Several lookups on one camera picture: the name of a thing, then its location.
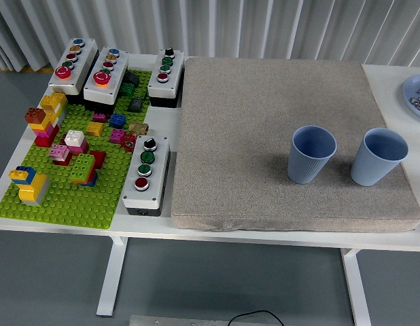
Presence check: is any black cable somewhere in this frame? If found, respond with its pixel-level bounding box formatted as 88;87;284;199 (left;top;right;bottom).
228;310;285;326

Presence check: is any blue plate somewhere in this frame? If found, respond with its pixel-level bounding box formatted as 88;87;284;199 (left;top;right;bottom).
402;74;420;122

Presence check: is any dark green lego brick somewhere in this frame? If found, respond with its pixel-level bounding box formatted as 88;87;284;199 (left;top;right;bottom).
118;82;137;98

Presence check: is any five-button control box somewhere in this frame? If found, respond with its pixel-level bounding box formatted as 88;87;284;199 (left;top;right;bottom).
83;46;130;115
48;37;99;105

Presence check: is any yellow blue grey brick figure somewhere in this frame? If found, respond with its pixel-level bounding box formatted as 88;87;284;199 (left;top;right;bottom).
8;166;51;207

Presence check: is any blue ribbed cup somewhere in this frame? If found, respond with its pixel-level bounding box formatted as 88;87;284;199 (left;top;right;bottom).
286;125;338;185
350;127;410;187

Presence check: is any grey-brown cushion mat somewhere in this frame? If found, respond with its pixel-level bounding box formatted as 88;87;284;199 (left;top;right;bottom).
170;56;420;233

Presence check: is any yellow brown red brick tower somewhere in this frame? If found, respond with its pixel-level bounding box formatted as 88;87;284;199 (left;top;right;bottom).
24;92;69;148

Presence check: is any green lego baseplate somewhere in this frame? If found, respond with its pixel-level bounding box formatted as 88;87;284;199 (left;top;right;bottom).
0;69;153;231

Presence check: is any four-button control box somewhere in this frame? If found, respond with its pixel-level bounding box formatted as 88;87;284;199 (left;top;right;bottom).
122;134;171;217
147;48;185;109

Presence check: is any white curtain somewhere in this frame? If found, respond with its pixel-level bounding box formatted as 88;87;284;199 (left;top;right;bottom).
0;0;420;73

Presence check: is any blue lego brick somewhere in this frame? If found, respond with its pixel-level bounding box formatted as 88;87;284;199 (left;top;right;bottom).
109;113;127;129

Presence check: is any red valve handle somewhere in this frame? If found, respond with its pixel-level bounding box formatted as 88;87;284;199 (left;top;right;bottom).
120;134;137;151

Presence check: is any green red blue brick stack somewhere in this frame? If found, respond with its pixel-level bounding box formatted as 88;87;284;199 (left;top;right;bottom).
69;153;99;188

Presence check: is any brass valve fitting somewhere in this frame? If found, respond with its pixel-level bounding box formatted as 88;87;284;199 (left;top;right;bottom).
128;121;150;136

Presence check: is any red lego brick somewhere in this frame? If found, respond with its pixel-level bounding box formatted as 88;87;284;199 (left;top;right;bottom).
88;150;107;169

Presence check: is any white table leg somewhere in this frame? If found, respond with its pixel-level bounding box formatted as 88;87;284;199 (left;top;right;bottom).
96;236;128;317
341;249;372;326

